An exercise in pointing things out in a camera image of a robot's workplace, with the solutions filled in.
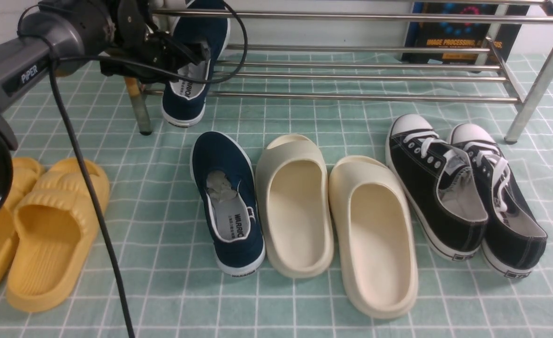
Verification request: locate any yellow ribbed slipper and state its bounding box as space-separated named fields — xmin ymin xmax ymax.
xmin=7 ymin=157 xmax=100 ymax=312

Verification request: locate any black canvas sneaker right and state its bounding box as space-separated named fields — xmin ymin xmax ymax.
xmin=448 ymin=123 xmax=548 ymax=279

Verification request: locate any navy slip-on shoe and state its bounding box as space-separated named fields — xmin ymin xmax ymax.
xmin=189 ymin=132 xmax=266 ymax=277
xmin=162 ymin=17 xmax=230 ymax=128

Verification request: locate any black canvas sneaker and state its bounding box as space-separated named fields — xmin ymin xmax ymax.
xmin=448 ymin=123 xmax=548 ymax=279
xmin=385 ymin=114 xmax=488 ymax=261

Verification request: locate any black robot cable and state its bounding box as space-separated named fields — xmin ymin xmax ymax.
xmin=17 ymin=0 xmax=249 ymax=338

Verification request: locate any dark image processing book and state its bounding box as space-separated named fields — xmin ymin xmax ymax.
xmin=400 ymin=2 xmax=521 ymax=65

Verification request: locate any yellow slipper far left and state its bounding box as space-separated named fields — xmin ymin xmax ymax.
xmin=0 ymin=157 xmax=45 ymax=281

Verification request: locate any green checkered floor mat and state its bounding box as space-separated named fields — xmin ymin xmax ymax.
xmin=0 ymin=62 xmax=553 ymax=338

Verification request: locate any black canvas sneaker left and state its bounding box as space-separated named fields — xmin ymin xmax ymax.
xmin=385 ymin=114 xmax=488 ymax=261

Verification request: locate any cream clog slipper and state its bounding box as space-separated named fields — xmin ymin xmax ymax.
xmin=328 ymin=155 xmax=418 ymax=319
xmin=255 ymin=133 xmax=334 ymax=278

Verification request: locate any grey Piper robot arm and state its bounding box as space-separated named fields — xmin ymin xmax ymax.
xmin=0 ymin=0 xmax=209 ymax=209

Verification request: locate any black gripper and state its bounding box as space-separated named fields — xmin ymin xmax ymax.
xmin=99 ymin=0 xmax=210 ymax=84

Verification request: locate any steel shoe rack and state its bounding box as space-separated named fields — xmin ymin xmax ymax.
xmin=124 ymin=0 xmax=553 ymax=145

